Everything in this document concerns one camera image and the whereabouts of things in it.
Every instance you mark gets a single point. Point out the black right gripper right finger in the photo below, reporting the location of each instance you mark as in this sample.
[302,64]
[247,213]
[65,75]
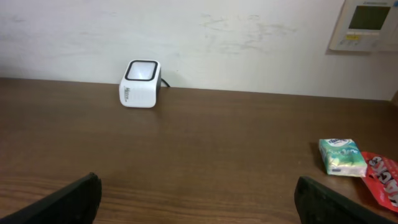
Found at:
[317,204]

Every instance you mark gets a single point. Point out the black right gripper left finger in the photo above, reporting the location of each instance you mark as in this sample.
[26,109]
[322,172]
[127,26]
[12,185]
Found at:
[77,203]

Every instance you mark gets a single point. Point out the Kleenex tissue pack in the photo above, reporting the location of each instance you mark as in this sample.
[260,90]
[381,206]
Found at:
[342,157]

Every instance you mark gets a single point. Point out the red candy bag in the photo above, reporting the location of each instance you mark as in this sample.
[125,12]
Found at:
[381,179]

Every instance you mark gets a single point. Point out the white barcode scanner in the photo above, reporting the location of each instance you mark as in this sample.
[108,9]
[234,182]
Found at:
[140,85]

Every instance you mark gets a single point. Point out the wall control panel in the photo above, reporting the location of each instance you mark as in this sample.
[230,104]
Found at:
[366,26]

